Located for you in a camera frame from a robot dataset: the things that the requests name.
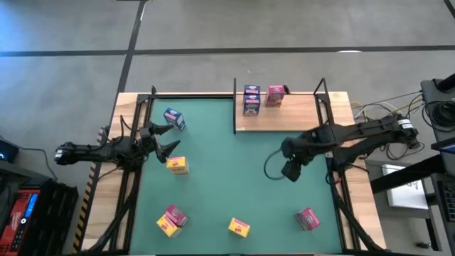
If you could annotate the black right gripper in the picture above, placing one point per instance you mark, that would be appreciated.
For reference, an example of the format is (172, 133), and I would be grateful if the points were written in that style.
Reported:
(291, 171)

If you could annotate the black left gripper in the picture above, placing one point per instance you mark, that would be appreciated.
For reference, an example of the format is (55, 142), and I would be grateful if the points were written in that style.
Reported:
(147, 146)

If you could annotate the yellow Corn Pops cereal box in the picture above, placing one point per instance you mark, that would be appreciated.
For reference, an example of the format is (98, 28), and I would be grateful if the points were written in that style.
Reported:
(239, 227)
(177, 165)
(167, 226)

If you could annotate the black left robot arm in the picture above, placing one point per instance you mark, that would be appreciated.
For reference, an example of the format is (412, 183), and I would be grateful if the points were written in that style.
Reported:
(92, 152)

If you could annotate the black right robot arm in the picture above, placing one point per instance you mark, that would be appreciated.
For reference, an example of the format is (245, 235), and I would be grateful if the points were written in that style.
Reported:
(355, 133)

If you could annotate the green table mat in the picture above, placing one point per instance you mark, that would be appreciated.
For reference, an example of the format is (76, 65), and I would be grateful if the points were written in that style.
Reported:
(227, 177)

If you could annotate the white board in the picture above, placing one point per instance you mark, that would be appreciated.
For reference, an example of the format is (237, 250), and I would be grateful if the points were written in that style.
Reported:
(405, 195)

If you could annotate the black metal bar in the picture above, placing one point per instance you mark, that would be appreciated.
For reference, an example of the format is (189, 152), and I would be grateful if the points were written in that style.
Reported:
(409, 174)

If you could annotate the black plastic crate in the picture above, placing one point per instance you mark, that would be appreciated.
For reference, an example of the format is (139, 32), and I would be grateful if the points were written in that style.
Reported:
(57, 213)

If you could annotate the small black floor object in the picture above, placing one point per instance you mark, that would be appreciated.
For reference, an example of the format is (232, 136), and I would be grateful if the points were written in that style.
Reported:
(423, 245)

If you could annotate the black box with blue light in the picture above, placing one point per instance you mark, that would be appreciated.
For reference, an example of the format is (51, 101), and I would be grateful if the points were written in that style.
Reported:
(9, 151)

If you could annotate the black tablet with blue screen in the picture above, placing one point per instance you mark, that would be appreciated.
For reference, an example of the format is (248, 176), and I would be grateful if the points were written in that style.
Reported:
(446, 147)

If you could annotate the black control console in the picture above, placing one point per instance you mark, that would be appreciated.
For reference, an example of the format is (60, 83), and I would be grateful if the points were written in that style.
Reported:
(448, 199)

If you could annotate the grey stand with black pole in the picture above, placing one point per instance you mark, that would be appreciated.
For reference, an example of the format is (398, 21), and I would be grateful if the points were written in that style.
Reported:
(432, 92)

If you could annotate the red black electronic device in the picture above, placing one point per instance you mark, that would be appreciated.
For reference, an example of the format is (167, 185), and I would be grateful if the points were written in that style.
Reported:
(17, 220)

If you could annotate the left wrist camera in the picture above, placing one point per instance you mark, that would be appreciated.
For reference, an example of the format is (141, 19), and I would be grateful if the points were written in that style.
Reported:
(145, 132)

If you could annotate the black aluminium table frame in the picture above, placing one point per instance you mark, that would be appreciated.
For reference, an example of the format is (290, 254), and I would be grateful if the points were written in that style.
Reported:
(143, 98)

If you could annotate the wooden shelf with black frame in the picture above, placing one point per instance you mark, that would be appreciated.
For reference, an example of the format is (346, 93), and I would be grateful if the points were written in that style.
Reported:
(295, 117)

